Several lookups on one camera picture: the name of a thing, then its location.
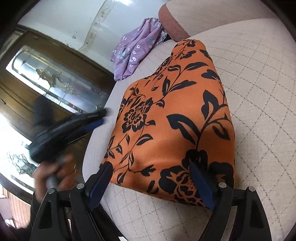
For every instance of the person's left hand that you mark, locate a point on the person's left hand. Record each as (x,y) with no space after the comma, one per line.
(64,172)

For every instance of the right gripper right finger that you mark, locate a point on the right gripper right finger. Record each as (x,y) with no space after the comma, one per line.
(250,221)

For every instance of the orange black floral blouse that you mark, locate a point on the orange black floral blouse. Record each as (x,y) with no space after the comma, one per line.
(177,116)

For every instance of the pink quilted mattress cover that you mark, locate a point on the pink quilted mattress cover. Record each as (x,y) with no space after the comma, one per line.
(255,60)

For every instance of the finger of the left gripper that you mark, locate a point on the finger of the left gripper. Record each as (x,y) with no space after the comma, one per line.
(88,121)
(82,131)

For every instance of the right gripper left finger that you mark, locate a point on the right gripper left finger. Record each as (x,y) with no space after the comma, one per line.
(68,215)

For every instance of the wooden stained glass door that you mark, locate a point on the wooden stained glass door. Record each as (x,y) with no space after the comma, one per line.
(35,67)

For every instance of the purple floral cloth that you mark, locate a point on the purple floral cloth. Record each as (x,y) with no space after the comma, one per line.
(135,46)

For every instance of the pink bolster cushion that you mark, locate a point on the pink bolster cushion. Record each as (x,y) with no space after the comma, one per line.
(184,19)

